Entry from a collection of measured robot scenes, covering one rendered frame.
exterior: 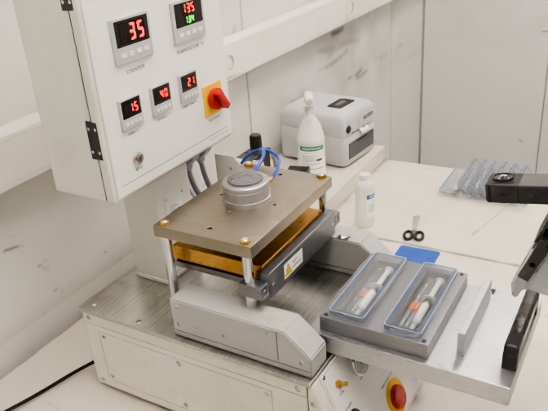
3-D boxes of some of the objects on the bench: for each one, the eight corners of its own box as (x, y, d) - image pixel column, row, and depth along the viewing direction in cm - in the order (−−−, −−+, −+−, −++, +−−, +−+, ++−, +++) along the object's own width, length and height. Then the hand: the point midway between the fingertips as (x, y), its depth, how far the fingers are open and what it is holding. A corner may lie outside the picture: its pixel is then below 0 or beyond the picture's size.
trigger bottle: (298, 170, 197) (293, 90, 186) (324, 169, 197) (321, 88, 186) (299, 183, 189) (294, 99, 178) (327, 180, 189) (324, 97, 178)
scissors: (424, 242, 162) (424, 239, 162) (401, 240, 164) (401, 237, 163) (427, 218, 174) (427, 214, 174) (406, 216, 176) (406, 214, 176)
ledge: (149, 265, 162) (146, 249, 160) (303, 148, 226) (302, 135, 224) (253, 292, 148) (251, 276, 146) (386, 159, 212) (386, 146, 210)
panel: (369, 480, 99) (318, 377, 95) (431, 362, 122) (392, 276, 118) (380, 480, 98) (329, 377, 94) (441, 361, 121) (402, 274, 117)
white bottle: (354, 227, 172) (353, 177, 166) (357, 218, 176) (356, 169, 170) (373, 228, 171) (373, 178, 164) (376, 220, 175) (376, 170, 168)
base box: (99, 386, 123) (81, 310, 116) (212, 285, 152) (204, 219, 144) (364, 492, 98) (362, 404, 90) (439, 346, 126) (444, 271, 119)
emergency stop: (393, 414, 109) (383, 394, 108) (401, 399, 112) (392, 379, 111) (401, 413, 108) (391, 394, 107) (409, 398, 111) (400, 378, 110)
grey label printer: (280, 156, 208) (276, 105, 200) (313, 137, 222) (311, 88, 215) (347, 170, 194) (346, 116, 187) (378, 148, 209) (379, 96, 201)
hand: (513, 285), depth 90 cm, fingers closed
